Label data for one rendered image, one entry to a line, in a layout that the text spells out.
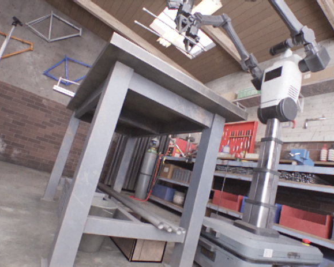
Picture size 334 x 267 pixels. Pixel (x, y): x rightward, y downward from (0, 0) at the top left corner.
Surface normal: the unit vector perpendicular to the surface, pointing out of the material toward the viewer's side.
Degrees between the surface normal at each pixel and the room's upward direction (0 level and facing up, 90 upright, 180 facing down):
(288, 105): 90
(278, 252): 90
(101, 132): 90
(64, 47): 90
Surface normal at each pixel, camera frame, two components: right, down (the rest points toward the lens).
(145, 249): 0.54, -0.02
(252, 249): -0.11, -0.22
